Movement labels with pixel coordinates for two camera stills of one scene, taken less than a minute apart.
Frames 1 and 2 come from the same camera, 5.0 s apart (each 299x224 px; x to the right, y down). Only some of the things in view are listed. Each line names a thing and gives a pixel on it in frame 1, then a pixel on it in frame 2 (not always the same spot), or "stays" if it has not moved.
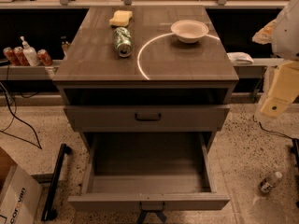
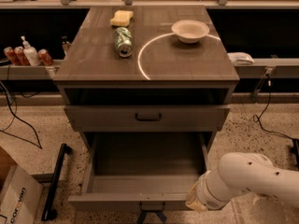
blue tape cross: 144,213 stays
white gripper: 287,35 → 207,192
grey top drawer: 144,118 stays
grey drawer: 149,172 stays
